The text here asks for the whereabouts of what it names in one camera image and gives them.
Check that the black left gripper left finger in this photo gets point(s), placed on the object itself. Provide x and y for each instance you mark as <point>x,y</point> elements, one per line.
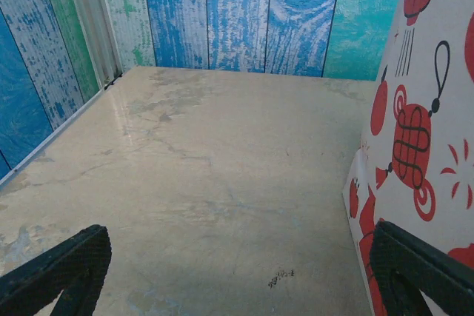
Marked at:
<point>85,251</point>

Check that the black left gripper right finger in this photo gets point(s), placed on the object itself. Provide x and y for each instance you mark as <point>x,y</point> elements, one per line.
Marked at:
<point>407,255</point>

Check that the red and white paper bag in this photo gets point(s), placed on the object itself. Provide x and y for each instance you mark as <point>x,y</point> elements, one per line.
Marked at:
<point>426,72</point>

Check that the aluminium side rail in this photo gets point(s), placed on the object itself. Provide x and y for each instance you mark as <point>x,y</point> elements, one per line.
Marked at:
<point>55,134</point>

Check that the aluminium corner post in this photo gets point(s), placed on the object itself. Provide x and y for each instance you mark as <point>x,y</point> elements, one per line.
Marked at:
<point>89,16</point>

